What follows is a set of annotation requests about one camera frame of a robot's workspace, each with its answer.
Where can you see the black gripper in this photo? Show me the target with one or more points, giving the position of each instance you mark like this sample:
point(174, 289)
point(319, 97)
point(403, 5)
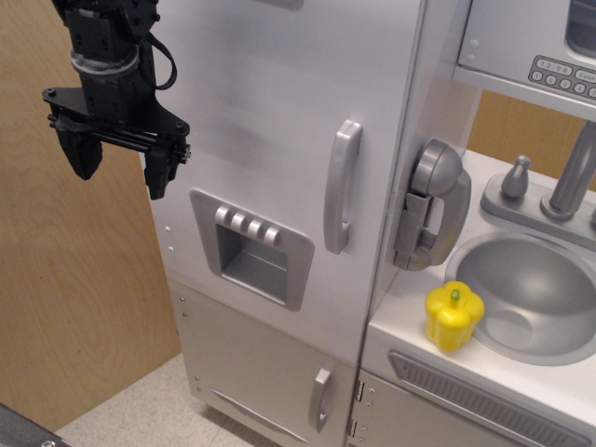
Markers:
point(124, 112)

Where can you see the silver ice dispenser panel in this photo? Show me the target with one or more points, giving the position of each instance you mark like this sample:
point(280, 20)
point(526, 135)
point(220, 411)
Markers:
point(259, 255)

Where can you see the silver fridge door handle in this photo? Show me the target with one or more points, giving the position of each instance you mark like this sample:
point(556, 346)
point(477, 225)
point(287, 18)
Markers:
point(345, 151)

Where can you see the white toy kitchen cabinet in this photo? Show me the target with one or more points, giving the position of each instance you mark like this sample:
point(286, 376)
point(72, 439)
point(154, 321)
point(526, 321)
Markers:
point(565, 393)

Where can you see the silver toy sink basin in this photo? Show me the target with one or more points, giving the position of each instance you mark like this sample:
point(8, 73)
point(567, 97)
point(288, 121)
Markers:
point(539, 297)

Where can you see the yellow toy bell pepper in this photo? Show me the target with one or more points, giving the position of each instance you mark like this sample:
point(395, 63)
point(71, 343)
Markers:
point(453, 311)

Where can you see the silver oven vent panel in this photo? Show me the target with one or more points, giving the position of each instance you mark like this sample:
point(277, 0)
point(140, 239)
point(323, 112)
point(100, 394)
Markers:
point(483, 407)

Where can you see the silver freezer door handle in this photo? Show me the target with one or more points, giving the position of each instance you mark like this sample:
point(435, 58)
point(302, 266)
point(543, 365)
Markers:
point(317, 414)

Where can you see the grey toy telephone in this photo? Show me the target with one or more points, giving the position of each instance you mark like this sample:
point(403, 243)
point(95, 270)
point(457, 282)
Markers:
point(435, 208)

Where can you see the silver toy faucet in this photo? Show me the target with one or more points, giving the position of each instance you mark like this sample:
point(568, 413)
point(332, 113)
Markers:
point(561, 211)

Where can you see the white lower freezer door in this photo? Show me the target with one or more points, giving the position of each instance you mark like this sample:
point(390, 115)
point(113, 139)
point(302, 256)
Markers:
point(257, 375)

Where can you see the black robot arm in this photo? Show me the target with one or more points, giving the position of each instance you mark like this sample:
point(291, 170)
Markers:
point(112, 52)

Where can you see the black case corner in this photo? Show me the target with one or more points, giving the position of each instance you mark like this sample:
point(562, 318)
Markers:
point(18, 431)

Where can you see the white toy fridge door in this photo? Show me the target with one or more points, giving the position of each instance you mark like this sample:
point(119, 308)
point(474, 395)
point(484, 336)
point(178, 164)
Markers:
point(264, 86)

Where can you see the toy microwave with keypad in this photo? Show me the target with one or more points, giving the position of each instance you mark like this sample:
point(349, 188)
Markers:
point(542, 52)

